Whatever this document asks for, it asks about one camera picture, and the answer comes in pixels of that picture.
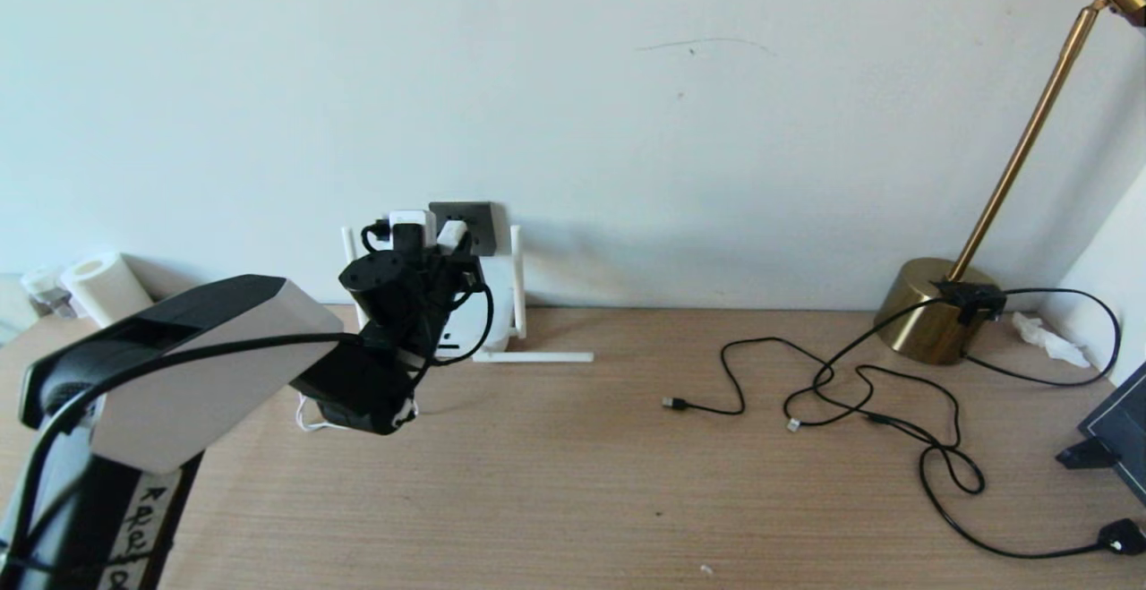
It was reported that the white router with antennas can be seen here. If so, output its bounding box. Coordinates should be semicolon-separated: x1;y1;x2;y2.
340;226;594;365

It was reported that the white paper roll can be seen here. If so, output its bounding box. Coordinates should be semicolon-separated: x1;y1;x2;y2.
59;252;155;329

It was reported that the small clear container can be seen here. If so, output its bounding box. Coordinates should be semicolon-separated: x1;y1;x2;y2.
22;268;77;318

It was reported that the brass desk lamp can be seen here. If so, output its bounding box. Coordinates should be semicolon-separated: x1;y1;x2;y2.
875;0;1146;367

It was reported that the crumpled white tissue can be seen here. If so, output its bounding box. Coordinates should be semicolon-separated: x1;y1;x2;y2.
1012;312;1093;369

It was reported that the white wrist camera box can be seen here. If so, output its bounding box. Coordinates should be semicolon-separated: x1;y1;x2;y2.
387;209;439;252

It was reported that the grey wall socket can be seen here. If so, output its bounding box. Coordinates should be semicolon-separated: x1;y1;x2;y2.
430;202;496;257

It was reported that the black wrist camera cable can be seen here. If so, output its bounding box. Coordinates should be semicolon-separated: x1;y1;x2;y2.
0;221;495;573

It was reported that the white power adapter with cord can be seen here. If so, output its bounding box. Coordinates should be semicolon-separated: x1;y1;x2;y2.
295;393;422;434

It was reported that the black USB cable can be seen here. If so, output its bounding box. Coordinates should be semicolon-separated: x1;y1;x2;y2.
663;337;1146;560

